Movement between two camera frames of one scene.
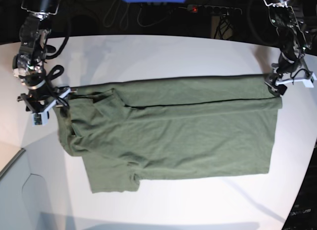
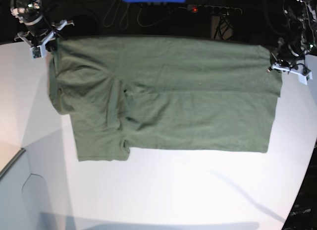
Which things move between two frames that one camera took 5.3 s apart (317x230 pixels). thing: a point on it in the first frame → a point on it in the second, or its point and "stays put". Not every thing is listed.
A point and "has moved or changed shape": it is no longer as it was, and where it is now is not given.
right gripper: [285, 71] → [304, 74]
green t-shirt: [127, 132] has moved or changed shape
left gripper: [40, 97] → [37, 41]
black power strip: [214, 10] stays put
